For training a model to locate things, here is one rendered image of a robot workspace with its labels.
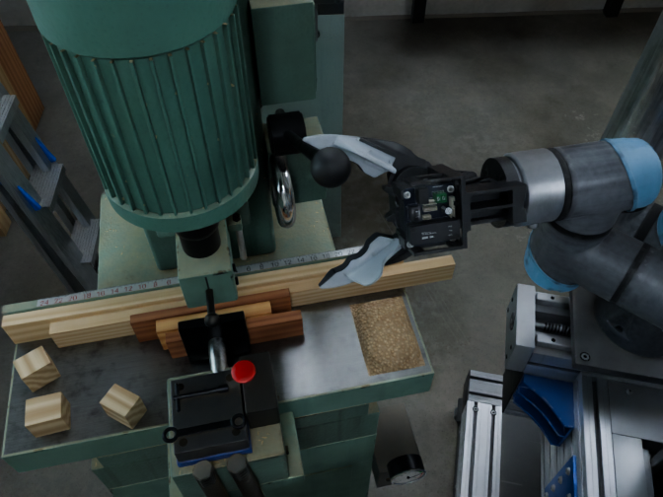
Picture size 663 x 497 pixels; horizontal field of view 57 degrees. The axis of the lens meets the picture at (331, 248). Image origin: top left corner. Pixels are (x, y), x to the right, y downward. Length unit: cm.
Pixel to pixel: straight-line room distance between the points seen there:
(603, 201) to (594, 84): 248
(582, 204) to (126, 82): 44
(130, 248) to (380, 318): 53
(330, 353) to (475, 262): 134
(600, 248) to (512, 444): 101
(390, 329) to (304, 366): 14
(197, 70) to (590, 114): 249
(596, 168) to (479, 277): 154
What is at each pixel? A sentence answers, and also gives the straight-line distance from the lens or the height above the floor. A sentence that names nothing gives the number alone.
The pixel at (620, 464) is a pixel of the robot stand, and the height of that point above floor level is 73.
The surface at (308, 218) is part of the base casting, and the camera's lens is 121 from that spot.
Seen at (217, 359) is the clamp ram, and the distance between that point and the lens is 86.
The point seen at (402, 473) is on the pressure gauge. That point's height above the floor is 69.
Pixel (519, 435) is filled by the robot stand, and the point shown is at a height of 21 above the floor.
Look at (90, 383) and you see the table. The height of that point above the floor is 90.
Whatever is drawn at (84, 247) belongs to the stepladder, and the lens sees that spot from 199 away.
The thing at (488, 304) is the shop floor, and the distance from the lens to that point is 211.
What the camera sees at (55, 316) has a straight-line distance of 98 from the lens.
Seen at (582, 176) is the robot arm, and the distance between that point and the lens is 64.
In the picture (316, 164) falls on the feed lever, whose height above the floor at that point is 135.
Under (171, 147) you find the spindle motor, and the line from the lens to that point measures 60.
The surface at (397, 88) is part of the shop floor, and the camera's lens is 288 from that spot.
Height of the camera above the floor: 170
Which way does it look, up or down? 51 degrees down
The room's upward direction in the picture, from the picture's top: straight up
